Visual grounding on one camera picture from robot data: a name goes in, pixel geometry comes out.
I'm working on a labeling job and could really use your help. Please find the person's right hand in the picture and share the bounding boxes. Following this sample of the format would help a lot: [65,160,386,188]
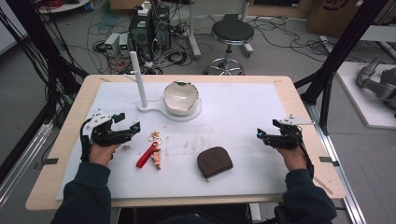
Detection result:
[275,145,308,173]

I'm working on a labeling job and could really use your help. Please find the brown zip pouch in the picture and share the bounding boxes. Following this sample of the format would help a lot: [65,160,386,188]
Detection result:
[196,146,234,182]

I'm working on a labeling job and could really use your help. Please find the white power strip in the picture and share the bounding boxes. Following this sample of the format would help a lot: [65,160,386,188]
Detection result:
[136,1,152,18]

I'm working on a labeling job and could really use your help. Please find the tangle of black cables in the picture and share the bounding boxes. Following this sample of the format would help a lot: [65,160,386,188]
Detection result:
[86,6,194,76]

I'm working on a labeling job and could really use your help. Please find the white stand with pole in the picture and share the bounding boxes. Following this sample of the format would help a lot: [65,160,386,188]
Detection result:
[122,50,203,123]

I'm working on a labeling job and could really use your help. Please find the white metal stand leg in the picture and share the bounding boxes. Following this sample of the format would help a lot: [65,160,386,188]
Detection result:
[186,0,203,61]
[240,0,255,59]

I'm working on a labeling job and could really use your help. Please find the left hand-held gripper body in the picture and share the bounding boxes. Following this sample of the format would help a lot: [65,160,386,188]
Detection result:
[83,108,134,147]

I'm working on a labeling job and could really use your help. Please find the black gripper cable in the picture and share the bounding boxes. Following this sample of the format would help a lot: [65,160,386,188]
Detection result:
[79,119,93,163]
[297,135,316,180]

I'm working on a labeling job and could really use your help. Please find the aluminium rail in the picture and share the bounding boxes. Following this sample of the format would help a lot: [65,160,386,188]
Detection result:
[0,122,54,207]
[303,102,368,224]

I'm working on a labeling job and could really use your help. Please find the grey power supply unit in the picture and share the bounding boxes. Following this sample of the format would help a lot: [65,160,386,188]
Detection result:
[104,32,121,57]
[119,33,131,58]

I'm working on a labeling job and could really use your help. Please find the black round stool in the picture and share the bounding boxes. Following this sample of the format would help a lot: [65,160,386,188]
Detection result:
[203,20,255,77]

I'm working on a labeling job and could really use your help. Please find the long black floor cables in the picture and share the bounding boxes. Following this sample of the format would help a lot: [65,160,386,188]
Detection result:
[248,16,370,63]

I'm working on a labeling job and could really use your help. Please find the white platform board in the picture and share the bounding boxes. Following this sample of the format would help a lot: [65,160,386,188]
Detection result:
[335,61,396,130]

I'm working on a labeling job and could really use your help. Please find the white eggshell bowl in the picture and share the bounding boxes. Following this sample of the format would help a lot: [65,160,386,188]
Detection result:
[163,80,201,117]

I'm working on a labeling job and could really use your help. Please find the person's legs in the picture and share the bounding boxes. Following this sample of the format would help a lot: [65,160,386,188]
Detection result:
[119,204,252,224]

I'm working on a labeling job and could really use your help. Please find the wooden table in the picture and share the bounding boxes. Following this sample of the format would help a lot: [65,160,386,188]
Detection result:
[25,74,347,212]

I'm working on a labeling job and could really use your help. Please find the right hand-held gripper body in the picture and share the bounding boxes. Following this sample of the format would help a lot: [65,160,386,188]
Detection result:
[263,114,314,150]

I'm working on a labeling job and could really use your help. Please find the black frame post with cables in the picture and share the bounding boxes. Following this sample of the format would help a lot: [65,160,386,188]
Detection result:
[0,0,90,162]

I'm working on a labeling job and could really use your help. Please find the black computer tower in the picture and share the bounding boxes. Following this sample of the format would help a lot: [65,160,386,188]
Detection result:
[128,12,156,62]
[153,5,172,51]

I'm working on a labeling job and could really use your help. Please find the round white table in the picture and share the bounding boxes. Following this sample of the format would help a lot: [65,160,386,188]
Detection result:
[36,0,92,15]

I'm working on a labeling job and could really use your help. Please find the person's left hand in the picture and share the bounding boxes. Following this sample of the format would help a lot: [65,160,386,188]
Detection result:
[88,142,121,168]

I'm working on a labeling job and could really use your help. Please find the white table mat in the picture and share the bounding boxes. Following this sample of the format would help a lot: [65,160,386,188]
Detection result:
[55,81,291,201]

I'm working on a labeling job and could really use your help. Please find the red strap keychain with figure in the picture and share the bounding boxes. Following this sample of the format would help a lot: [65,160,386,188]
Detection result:
[135,130,164,171]

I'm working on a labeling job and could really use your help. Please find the cardboard box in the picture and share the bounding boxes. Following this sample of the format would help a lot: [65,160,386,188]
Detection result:
[305,0,390,39]

